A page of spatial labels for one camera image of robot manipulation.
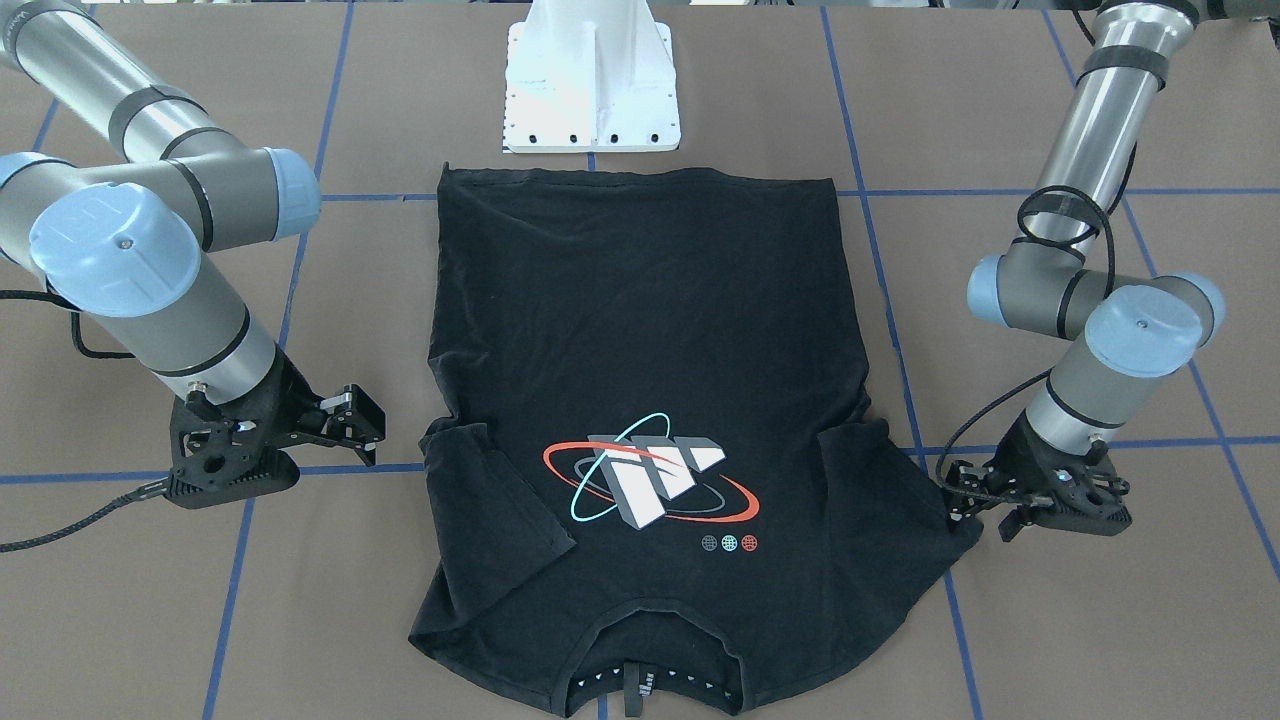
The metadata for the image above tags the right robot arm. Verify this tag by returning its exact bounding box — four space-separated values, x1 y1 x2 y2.
3 1 387 477

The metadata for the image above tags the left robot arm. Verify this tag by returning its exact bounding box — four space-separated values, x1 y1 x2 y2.
936 1 1228 541

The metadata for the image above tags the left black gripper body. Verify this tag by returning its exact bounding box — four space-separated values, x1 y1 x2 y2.
986 411 1073 506

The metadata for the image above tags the black graphic t-shirt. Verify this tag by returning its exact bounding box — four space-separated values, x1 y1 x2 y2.
410 168 982 717

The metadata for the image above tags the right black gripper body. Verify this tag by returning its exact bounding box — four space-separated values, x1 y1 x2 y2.
236 350 326 448

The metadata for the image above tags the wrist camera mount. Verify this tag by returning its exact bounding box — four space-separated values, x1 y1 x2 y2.
1033 439 1133 537
164 396 300 509

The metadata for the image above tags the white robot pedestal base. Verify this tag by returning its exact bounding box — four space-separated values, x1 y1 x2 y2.
502 1 682 154

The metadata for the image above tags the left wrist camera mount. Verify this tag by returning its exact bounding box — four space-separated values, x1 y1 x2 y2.
1033 439 1133 537

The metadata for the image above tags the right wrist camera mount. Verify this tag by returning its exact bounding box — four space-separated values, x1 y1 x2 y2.
164 396 300 509

